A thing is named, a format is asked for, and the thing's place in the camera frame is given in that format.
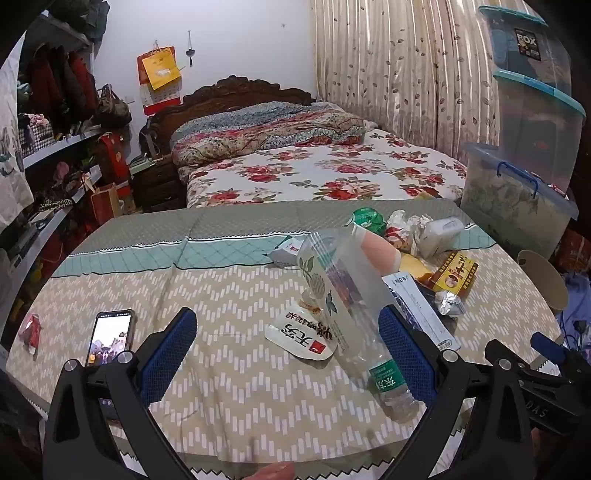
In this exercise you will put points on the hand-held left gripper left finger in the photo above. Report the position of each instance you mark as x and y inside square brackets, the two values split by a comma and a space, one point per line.
[168, 355]

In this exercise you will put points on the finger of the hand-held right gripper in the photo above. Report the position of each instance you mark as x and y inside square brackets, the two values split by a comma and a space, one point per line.
[548, 347]

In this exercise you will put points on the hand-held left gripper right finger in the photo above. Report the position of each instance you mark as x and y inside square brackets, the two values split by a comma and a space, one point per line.
[406, 355]

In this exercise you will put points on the dark blue milk carton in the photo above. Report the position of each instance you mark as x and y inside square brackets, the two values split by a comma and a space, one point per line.
[418, 304]

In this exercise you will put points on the beige round bin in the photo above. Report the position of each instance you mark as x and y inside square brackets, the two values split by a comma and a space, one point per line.
[542, 281]

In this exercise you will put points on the clear plastic bottle green label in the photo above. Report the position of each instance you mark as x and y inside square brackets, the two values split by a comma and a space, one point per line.
[344, 300]

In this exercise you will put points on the white glossy packet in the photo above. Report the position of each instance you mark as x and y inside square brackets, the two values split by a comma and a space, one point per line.
[441, 235]

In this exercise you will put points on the crushed green can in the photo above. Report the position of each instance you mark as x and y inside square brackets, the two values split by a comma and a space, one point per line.
[368, 220]

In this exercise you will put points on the person's left hand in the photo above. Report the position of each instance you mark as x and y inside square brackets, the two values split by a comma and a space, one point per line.
[274, 471]

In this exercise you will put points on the blue crumpled cloth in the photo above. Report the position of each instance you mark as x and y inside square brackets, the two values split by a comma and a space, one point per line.
[577, 300]

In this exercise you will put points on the smartphone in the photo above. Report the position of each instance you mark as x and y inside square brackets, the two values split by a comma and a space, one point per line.
[111, 337]

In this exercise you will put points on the crumpled silver foil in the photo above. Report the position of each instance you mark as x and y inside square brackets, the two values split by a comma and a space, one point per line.
[449, 303]

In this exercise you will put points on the orange yellow packet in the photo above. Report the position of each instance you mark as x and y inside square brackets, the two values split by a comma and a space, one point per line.
[415, 267]

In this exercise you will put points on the yellow red box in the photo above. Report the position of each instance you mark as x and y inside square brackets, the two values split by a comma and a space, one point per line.
[455, 274]

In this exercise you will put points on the red orange carton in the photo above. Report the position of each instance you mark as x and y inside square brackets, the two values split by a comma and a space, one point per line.
[575, 251]

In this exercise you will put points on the pink round tube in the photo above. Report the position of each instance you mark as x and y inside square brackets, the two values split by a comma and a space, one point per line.
[381, 251]

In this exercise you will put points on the white wrapper red label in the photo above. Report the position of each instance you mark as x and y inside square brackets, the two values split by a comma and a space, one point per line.
[295, 339]

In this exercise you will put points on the crumpled red white wrapper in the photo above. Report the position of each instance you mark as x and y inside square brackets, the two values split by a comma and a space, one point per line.
[404, 226]

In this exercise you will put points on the small red wrapper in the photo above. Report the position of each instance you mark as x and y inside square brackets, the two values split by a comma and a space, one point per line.
[31, 332]

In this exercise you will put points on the grey white flat packet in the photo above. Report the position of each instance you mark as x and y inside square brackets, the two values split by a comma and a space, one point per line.
[286, 254]

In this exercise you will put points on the brown paper bag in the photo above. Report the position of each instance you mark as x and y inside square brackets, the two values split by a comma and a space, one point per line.
[105, 205]

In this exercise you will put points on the dark wooden nightstand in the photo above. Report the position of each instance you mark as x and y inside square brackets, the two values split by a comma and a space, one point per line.
[154, 184]

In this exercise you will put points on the red gift bag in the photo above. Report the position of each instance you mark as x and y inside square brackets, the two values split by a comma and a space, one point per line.
[111, 157]

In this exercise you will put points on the teal lid storage box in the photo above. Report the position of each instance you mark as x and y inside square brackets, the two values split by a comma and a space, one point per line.
[540, 129]

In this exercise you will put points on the patchwork floral quilt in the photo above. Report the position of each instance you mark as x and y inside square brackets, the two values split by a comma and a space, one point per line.
[258, 134]

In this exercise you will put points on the brown handbag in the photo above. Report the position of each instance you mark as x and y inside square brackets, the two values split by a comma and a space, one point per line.
[111, 108]

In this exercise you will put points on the carved wooden headboard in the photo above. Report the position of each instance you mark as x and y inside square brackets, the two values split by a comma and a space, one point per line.
[207, 94]

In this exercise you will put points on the leaf print curtain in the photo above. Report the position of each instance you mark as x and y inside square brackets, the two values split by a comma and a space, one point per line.
[397, 74]

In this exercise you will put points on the yellow paper bag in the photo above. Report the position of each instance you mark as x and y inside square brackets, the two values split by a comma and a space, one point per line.
[160, 69]

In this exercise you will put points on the hanging dark red clothes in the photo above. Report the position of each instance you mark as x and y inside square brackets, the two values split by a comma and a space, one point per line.
[64, 87]

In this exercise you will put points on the small clear storage box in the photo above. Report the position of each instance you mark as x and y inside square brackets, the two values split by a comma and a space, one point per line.
[521, 41]

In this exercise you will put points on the grey wall shelf unit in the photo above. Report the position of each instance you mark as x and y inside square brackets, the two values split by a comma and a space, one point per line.
[46, 152]

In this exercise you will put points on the red wall calendar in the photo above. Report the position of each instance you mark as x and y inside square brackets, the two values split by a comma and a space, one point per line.
[159, 99]

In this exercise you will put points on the hanging wall ornament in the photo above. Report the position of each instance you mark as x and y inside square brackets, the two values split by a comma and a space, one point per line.
[190, 53]

